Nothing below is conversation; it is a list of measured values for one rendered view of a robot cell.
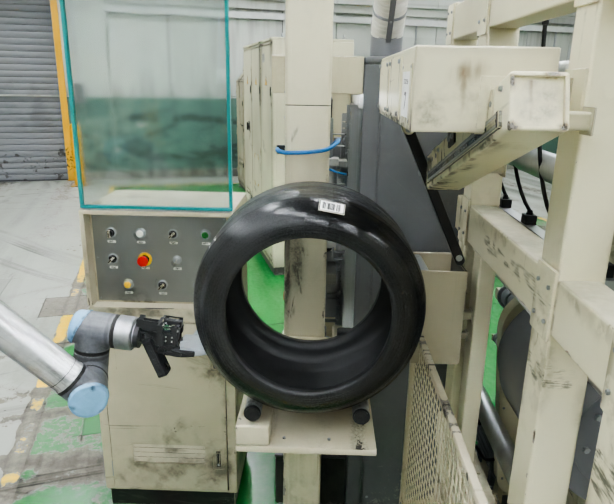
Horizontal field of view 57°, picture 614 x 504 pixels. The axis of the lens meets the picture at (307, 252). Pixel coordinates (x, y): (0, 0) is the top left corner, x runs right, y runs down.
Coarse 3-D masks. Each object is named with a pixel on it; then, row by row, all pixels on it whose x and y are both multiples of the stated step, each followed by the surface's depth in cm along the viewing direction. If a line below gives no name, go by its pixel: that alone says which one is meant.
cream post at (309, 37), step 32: (288, 0) 152; (320, 0) 152; (288, 32) 154; (320, 32) 154; (288, 64) 156; (320, 64) 156; (288, 96) 159; (320, 96) 159; (288, 128) 161; (320, 128) 161; (288, 160) 164; (320, 160) 164; (288, 256) 172; (320, 256) 172; (288, 288) 175; (320, 288) 175; (288, 320) 178; (320, 320) 178; (288, 480) 196; (320, 480) 196
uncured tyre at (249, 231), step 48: (288, 192) 136; (336, 192) 138; (240, 240) 131; (336, 240) 129; (384, 240) 131; (240, 288) 163; (384, 288) 162; (240, 336) 164; (288, 336) 170; (336, 336) 169; (384, 336) 163; (240, 384) 141; (288, 384) 158; (336, 384) 157; (384, 384) 142
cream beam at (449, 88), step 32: (384, 64) 144; (416, 64) 97; (448, 64) 97; (480, 64) 97; (512, 64) 97; (544, 64) 96; (384, 96) 142; (416, 96) 98; (448, 96) 98; (480, 96) 98; (416, 128) 100; (448, 128) 100; (480, 128) 100
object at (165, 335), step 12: (144, 324) 148; (156, 324) 148; (168, 324) 151; (180, 324) 151; (132, 336) 147; (144, 336) 150; (156, 336) 147; (168, 336) 148; (180, 336) 153; (156, 348) 149; (168, 348) 148
